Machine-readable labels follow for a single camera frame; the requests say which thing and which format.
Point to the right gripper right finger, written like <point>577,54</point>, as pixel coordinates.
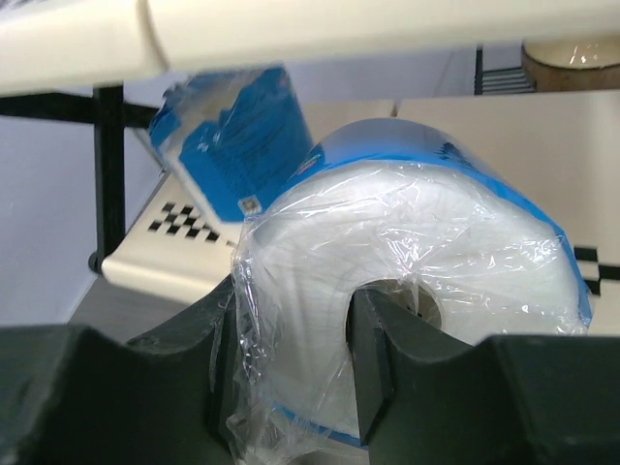
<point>424,397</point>

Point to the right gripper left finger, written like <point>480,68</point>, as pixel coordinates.
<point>71,395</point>

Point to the blue roll front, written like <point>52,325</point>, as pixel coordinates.
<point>403,206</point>

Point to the blue roll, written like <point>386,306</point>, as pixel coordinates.
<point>232,138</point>
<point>403,206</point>

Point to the cream paper roll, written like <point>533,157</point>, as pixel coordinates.
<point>582,64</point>

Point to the cream three-tier checkered shelf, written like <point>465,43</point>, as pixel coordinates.
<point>46,45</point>

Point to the black wire basket rack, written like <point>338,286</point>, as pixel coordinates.
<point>503,81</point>

